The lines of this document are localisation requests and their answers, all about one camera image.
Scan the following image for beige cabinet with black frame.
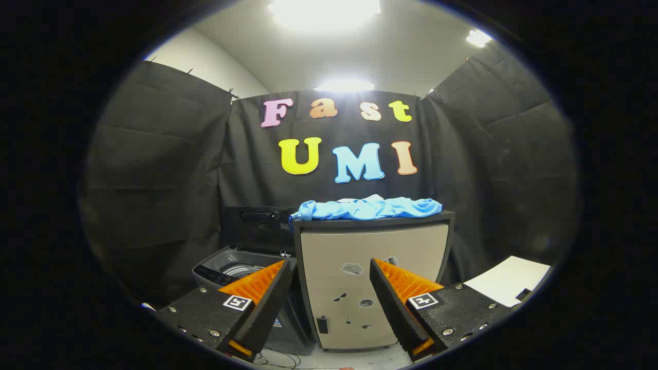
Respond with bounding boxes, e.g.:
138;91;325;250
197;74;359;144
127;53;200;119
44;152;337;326
291;210;456;353

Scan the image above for light blue polo shirt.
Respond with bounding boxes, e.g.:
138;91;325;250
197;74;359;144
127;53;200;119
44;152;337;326
288;194;444;232

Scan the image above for black floor cable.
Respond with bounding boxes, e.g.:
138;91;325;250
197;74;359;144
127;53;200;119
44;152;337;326
254;349;310;370

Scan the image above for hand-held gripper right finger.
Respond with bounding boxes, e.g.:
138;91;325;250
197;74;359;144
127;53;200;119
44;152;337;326
369;257;515;362

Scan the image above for grey washing machine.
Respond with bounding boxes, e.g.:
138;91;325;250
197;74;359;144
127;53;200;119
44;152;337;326
192;247;315;355

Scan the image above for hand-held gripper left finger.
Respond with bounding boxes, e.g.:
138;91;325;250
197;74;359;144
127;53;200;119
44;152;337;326
154;258;294;363

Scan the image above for ceiling light panel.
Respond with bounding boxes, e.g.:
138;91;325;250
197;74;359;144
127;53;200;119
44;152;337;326
267;0;381;29
465;29;493;48
314;80;375;93

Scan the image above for black backdrop cloth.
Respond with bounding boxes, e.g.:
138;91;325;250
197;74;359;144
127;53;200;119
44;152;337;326
82;44;579;309

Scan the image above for white paper sheet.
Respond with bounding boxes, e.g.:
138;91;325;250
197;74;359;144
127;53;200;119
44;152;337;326
463;255;552;308

